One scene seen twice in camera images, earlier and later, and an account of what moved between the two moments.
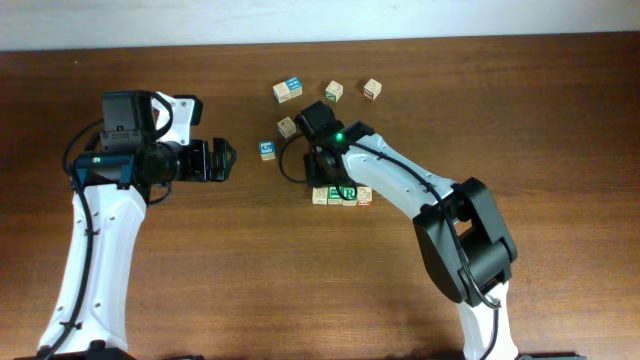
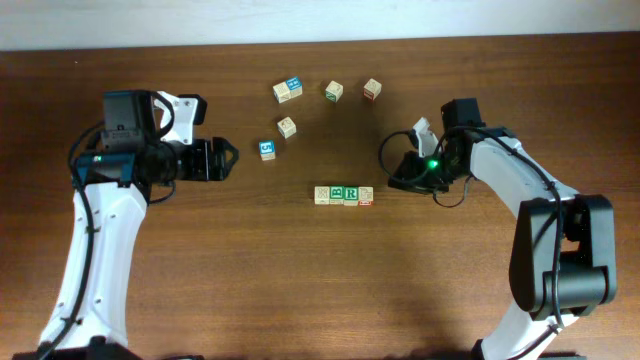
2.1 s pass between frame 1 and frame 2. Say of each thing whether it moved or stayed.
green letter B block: stayed
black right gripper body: moved
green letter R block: stayed
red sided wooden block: stayed
